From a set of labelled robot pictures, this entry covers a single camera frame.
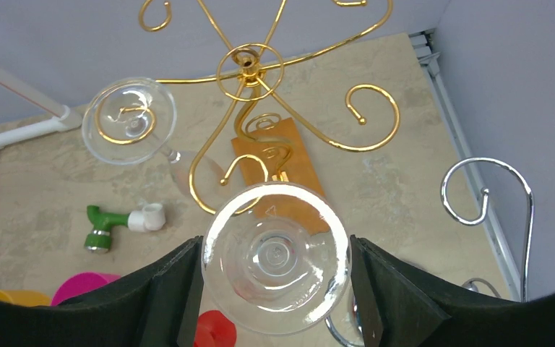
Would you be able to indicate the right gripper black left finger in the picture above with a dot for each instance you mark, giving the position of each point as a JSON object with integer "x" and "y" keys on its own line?
{"x": 157, "y": 305}

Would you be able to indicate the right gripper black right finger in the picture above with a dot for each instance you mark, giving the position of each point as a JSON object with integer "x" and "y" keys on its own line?
{"x": 401, "y": 305}

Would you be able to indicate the red wine glass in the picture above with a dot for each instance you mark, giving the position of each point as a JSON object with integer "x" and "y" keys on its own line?
{"x": 214, "y": 329}

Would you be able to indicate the pink wine glass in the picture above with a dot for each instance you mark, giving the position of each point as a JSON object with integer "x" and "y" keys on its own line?
{"x": 81, "y": 283}

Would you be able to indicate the clear wine glass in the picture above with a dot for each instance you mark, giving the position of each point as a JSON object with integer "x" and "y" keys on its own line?
{"x": 276, "y": 259}
{"x": 131, "y": 121}

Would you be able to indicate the yellow wine glass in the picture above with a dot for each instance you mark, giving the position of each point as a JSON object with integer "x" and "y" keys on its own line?
{"x": 26, "y": 298}

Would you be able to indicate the green faucet with white elbow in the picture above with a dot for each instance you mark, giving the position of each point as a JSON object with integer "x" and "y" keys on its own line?
{"x": 150, "y": 218}

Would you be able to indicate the wooden rack base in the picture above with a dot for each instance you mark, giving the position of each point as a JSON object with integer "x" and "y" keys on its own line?
{"x": 278, "y": 143}

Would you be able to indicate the gold wire glass rack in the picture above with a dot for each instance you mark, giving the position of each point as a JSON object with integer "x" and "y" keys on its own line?
{"x": 252, "y": 72}

